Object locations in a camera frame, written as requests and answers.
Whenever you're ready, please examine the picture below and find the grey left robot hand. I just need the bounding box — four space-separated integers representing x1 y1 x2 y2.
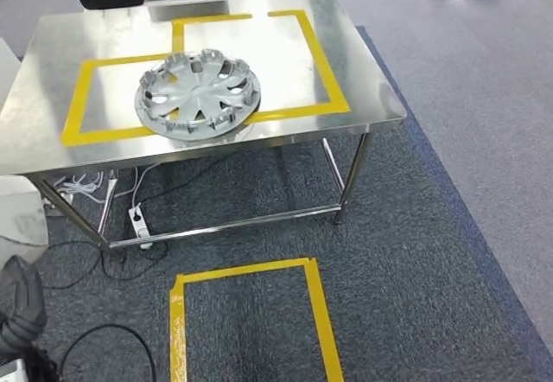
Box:
0 255 48 341

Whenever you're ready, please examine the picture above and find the yellow tape on workbench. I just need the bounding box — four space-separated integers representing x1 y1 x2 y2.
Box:
60 9 351 149

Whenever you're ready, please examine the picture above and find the stainless steel workbench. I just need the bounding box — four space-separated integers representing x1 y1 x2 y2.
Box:
0 0 407 251

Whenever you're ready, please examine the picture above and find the white power strip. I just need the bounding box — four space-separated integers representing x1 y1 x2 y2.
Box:
127 204 155 251

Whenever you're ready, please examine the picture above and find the silver wheel hubcap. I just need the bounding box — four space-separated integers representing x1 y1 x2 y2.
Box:
134 48 262 143

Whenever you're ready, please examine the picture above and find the yellow floor tape square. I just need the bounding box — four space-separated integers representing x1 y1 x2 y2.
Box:
168 257 345 382

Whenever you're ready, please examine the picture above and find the thin black floor cable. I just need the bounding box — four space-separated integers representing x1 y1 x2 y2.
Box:
41 236 170 292

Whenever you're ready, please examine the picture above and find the thick black cable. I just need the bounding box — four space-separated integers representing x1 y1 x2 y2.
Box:
58 322 158 382

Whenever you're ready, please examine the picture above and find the white cable bundle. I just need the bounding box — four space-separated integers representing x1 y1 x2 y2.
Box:
51 164 161 209

